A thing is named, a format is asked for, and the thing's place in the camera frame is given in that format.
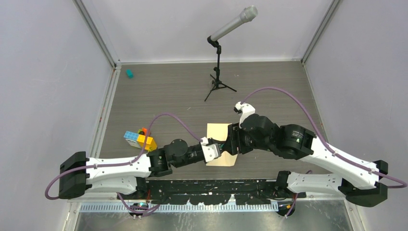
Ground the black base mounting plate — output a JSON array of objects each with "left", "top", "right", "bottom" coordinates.
[{"left": 121, "top": 179, "right": 294, "bottom": 205}]

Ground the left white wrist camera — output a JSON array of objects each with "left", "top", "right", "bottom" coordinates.
[{"left": 200, "top": 137, "right": 222, "bottom": 163}]

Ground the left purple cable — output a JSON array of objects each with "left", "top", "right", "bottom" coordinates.
[{"left": 44, "top": 112, "right": 208, "bottom": 218}]

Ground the white slotted cable duct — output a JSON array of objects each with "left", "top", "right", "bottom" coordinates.
[{"left": 79, "top": 201, "right": 279, "bottom": 213}]

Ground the black tripod microphone stand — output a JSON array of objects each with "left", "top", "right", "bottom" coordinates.
[{"left": 204, "top": 36, "right": 237, "bottom": 102}]

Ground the silver microphone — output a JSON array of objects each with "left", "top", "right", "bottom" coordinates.
[{"left": 207, "top": 5, "right": 258, "bottom": 42}]

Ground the colourful toy brick structure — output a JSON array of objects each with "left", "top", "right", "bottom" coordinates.
[{"left": 123, "top": 128, "right": 157, "bottom": 152}]

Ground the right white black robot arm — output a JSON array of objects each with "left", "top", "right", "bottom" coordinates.
[{"left": 223, "top": 114, "right": 388, "bottom": 207}]

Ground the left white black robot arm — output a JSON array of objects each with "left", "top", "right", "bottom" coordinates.
[{"left": 58, "top": 139, "right": 212, "bottom": 199}]

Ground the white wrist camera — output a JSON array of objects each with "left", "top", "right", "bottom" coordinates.
[
  {"left": 200, "top": 137, "right": 222, "bottom": 163},
  {"left": 234, "top": 102, "right": 255, "bottom": 128}
]

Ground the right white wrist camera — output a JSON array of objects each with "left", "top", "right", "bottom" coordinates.
[{"left": 234, "top": 102, "right": 255, "bottom": 128}]

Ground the teal small block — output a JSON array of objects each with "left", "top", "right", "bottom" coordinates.
[{"left": 126, "top": 69, "right": 134, "bottom": 78}]

